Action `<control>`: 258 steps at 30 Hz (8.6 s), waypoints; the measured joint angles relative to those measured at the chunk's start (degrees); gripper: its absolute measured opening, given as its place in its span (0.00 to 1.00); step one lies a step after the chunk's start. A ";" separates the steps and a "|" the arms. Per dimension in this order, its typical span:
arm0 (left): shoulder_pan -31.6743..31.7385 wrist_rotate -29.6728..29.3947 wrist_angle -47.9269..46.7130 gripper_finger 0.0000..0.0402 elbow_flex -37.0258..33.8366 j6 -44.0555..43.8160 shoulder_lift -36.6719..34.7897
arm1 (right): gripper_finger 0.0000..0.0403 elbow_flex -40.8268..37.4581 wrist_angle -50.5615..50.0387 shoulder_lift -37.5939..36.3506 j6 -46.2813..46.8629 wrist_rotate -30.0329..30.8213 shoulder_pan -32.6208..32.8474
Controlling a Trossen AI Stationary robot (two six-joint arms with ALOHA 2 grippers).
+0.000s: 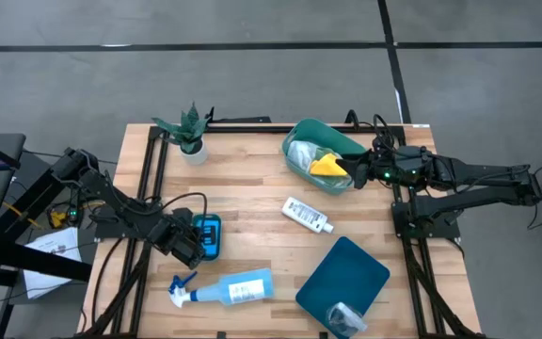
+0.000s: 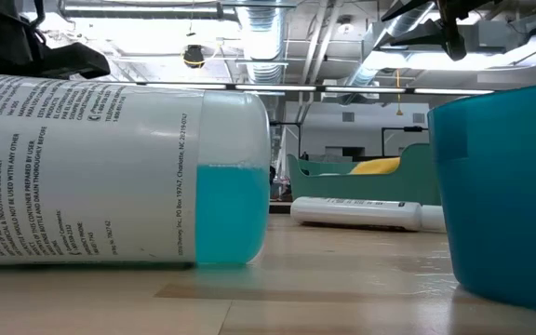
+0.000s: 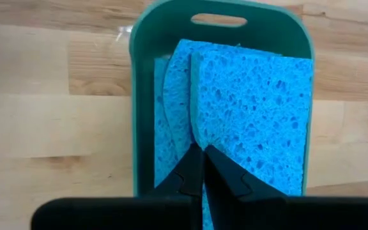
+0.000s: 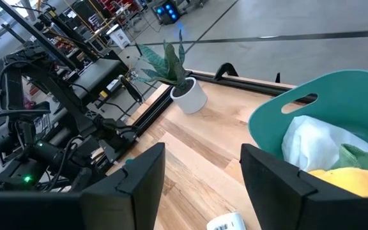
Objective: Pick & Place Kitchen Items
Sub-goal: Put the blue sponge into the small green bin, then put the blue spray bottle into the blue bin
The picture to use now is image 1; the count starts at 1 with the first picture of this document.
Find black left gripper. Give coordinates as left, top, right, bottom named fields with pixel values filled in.
left=151, top=218, right=218, bottom=270

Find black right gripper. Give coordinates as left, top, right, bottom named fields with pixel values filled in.
left=335, top=151, right=441, bottom=190

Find blue sponge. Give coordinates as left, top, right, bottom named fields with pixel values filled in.
left=194, top=216, right=220, bottom=258

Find yellow cloth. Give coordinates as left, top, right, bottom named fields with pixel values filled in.
left=309, top=153, right=350, bottom=179

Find green cloth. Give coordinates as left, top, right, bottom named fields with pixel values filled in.
left=315, top=144, right=345, bottom=164

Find white plastic bag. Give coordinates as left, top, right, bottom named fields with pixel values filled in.
left=287, top=139, right=322, bottom=173

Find clear crushed plastic bottle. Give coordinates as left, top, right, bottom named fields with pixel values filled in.
left=326, top=301, right=369, bottom=338

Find small green rectangular tray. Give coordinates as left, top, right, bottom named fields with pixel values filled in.
left=190, top=213, right=223, bottom=263

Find blue liquid spray bottle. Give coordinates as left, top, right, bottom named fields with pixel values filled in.
left=167, top=267, right=276, bottom=310

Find white lotion bottle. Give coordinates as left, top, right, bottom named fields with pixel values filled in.
left=280, top=196, right=335, bottom=234

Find snake plant in white pot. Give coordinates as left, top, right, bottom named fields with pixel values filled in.
left=151, top=102, right=210, bottom=167

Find dark teal plastic tray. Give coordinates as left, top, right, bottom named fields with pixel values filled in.
left=295, top=235, right=391, bottom=339

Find white paper sheets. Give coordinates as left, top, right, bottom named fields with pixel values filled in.
left=23, top=226, right=84, bottom=300

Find power hub with green light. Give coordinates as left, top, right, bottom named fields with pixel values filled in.
left=47, top=204, right=84, bottom=231

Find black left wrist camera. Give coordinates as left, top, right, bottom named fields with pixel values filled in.
left=171, top=206, right=196, bottom=226

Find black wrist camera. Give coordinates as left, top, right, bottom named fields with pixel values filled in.
left=395, top=144, right=431, bottom=164
left=171, top=206, right=196, bottom=226

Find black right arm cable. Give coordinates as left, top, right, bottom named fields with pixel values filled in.
left=371, top=113, right=402, bottom=154

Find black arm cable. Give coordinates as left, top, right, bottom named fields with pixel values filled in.
left=371, top=113, right=402, bottom=154
left=157, top=191, right=209, bottom=223

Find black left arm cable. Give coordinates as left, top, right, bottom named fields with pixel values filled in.
left=157, top=191, right=209, bottom=223

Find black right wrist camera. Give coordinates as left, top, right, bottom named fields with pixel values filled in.
left=395, top=144, right=431, bottom=164

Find large green handled basket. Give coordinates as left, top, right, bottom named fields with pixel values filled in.
left=281, top=117, right=370, bottom=197

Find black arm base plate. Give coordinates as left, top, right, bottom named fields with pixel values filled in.
left=94, top=201, right=164, bottom=240
left=391, top=201, right=461, bottom=240

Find yellow cable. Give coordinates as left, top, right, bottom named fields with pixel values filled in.
left=1, top=201, right=46, bottom=232

